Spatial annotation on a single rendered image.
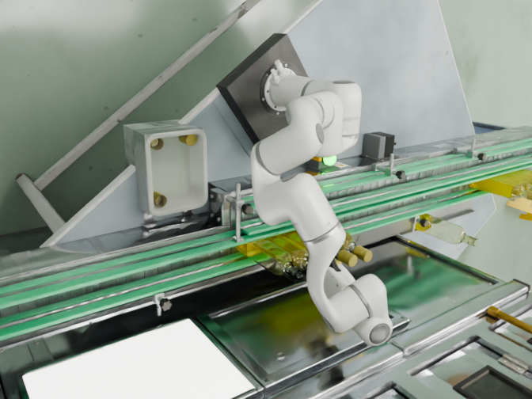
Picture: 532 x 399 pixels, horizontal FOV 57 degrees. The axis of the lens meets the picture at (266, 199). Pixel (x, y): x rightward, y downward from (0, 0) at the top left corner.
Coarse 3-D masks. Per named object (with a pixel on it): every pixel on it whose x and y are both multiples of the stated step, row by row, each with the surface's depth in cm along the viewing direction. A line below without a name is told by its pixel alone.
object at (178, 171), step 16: (176, 144) 137; (160, 160) 135; (176, 160) 138; (192, 160) 140; (160, 176) 137; (176, 176) 140; (192, 176) 141; (160, 192) 138; (176, 192) 141; (192, 192) 143; (160, 208) 134; (176, 208) 135; (192, 208) 138
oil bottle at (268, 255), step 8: (264, 240) 139; (240, 248) 144; (248, 248) 140; (256, 248) 136; (264, 248) 134; (272, 248) 134; (280, 248) 135; (248, 256) 141; (256, 256) 137; (264, 256) 133; (272, 256) 130; (280, 256) 130; (288, 256) 130; (264, 264) 134; (272, 264) 131; (280, 264) 129; (272, 272) 131; (280, 272) 130
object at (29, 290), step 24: (432, 192) 180; (336, 216) 154; (216, 240) 136; (96, 264) 120; (120, 264) 121; (144, 264) 121; (0, 288) 109; (24, 288) 110; (48, 288) 109; (72, 288) 111
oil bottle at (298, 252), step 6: (270, 240) 141; (276, 240) 140; (282, 240) 140; (288, 240) 140; (282, 246) 136; (288, 246) 136; (294, 246) 136; (300, 246) 136; (294, 252) 133; (300, 252) 133; (306, 252) 134; (294, 258) 132; (300, 258) 132; (294, 264) 133; (300, 264) 132
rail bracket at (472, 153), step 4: (472, 140) 188; (472, 144) 188; (456, 148) 193; (460, 148) 194; (472, 148) 189; (456, 152) 194; (460, 152) 193; (464, 152) 191; (468, 152) 189; (472, 152) 188; (476, 152) 189; (468, 156) 190; (472, 156) 188; (476, 156) 188; (480, 156) 186; (484, 156) 185
